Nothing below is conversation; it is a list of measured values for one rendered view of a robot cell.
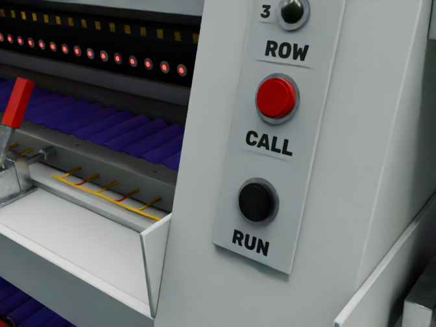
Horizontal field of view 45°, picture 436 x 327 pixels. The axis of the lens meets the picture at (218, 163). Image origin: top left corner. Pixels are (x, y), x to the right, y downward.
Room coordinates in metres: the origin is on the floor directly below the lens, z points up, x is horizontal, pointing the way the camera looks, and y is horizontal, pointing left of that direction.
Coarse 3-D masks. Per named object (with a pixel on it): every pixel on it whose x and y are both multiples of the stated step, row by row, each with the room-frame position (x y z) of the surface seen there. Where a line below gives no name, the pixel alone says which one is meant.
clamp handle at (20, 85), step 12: (24, 84) 0.36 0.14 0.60; (12, 96) 0.37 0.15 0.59; (24, 96) 0.36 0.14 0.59; (12, 108) 0.36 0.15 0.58; (24, 108) 0.36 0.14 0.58; (12, 120) 0.36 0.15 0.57; (12, 132) 0.36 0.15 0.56; (0, 144) 0.36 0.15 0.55; (0, 156) 0.36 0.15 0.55; (0, 168) 0.35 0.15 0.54
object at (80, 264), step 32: (32, 64) 0.59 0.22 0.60; (64, 64) 0.55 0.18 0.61; (160, 96) 0.48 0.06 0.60; (32, 192) 0.37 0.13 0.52; (0, 224) 0.33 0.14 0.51; (32, 224) 0.33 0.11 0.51; (64, 224) 0.32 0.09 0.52; (96, 224) 0.32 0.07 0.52; (160, 224) 0.23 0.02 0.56; (0, 256) 0.33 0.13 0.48; (32, 256) 0.30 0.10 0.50; (64, 256) 0.29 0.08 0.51; (96, 256) 0.29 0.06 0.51; (128, 256) 0.29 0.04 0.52; (160, 256) 0.24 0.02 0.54; (32, 288) 0.31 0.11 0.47; (64, 288) 0.29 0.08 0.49; (96, 288) 0.26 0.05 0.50; (128, 288) 0.26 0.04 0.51; (96, 320) 0.27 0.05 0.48; (128, 320) 0.25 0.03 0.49
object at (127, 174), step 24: (0, 120) 0.45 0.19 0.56; (24, 120) 0.44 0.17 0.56; (24, 144) 0.42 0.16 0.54; (48, 144) 0.40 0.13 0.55; (72, 144) 0.39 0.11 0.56; (96, 144) 0.39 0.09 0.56; (72, 168) 0.39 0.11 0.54; (96, 168) 0.37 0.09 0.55; (120, 168) 0.35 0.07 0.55; (144, 168) 0.35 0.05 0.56; (168, 168) 0.35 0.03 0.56; (96, 192) 0.35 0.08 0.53; (120, 192) 0.36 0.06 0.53; (144, 192) 0.34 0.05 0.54; (168, 192) 0.33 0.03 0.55
